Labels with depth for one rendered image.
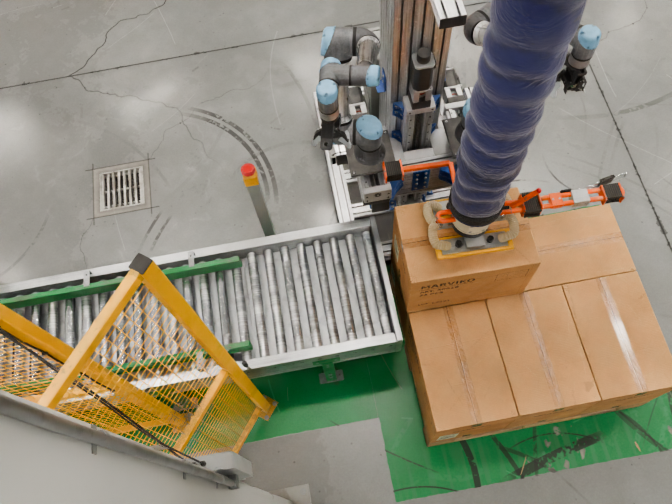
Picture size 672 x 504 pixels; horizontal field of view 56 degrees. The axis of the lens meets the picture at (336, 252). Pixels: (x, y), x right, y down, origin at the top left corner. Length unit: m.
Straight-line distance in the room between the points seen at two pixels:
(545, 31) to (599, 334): 1.96
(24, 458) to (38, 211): 3.83
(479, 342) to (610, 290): 0.73
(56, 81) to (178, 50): 0.92
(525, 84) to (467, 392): 1.70
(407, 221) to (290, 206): 1.32
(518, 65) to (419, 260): 1.30
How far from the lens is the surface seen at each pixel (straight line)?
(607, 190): 2.92
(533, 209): 2.80
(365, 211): 3.81
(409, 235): 2.94
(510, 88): 1.90
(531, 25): 1.72
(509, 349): 3.23
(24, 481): 0.88
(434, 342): 3.19
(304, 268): 3.32
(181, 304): 2.00
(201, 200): 4.26
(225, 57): 4.93
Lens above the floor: 3.59
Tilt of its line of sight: 66 degrees down
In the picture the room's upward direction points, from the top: 8 degrees counter-clockwise
